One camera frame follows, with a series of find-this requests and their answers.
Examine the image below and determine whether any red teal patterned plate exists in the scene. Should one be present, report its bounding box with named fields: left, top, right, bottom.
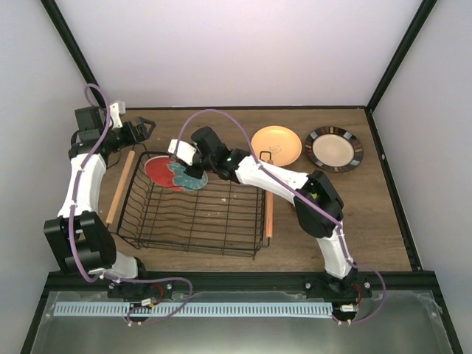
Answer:
left=145, top=156, right=208, bottom=192

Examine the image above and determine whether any yellow orange plate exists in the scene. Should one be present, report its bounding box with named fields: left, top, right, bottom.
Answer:
left=251, top=125, right=302, bottom=167

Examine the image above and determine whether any black rimmed cream plate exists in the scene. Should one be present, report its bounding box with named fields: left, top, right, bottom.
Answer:
left=304, top=126, right=364, bottom=173

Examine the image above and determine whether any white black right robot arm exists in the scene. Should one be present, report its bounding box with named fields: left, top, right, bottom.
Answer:
left=169, top=127, right=357, bottom=297

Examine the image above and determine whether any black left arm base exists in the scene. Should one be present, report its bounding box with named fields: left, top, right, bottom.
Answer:
left=107, top=281, right=174, bottom=302

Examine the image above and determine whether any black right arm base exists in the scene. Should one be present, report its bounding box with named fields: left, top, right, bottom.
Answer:
left=305, top=270, right=372, bottom=324

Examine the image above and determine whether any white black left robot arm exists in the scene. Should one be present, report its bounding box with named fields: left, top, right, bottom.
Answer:
left=44, top=101, right=156, bottom=298

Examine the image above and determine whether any clear plastic sheet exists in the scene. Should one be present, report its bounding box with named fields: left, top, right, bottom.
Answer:
left=33, top=291, right=451, bottom=353

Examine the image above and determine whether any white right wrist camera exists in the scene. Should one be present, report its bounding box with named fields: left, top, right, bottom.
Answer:
left=167, top=139, right=198, bottom=166

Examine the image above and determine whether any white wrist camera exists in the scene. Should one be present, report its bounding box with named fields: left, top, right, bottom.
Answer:
left=109, top=101, right=126, bottom=129
left=167, top=139, right=198, bottom=166

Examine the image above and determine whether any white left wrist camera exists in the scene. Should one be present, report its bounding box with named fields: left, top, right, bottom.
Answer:
left=109, top=101, right=126, bottom=129

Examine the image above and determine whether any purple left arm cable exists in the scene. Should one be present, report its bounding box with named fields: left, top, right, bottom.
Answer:
left=85, top=84, right=195, bottom=327

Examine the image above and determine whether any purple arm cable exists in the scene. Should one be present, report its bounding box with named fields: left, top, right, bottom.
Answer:
left=85, top=84, right=195, bottom=327
left=173, top=108, right=387, bottom=326

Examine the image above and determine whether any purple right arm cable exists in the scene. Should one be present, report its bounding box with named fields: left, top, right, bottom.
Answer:
left=173, top=108, right=387, bottom=326

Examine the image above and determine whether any black wire dish rack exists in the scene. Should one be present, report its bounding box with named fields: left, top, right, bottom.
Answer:
left=115, top=151, right=269, bottom=257

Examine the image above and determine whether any left wooden rack handle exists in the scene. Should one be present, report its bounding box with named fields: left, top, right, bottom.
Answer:
left=105, top=150, right=136, bottom=226

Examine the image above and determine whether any wooden rack handle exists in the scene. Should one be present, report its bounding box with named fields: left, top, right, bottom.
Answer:
left=265, top=158, right=275, bottom=237
left=105, top=150, right=136, bottom=226

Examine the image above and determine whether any right wooden rack handle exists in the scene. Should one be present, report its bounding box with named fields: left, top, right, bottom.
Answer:
left=265, top=158, right=275, bottom=237

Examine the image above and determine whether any black aluminium frame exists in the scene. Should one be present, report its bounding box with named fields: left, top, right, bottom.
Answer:
left=20, top=1, right=464, bottom=353

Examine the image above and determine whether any light blue slotted cable duct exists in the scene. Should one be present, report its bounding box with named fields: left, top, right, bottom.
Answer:
left=54, top=302, right=333, bottom=318

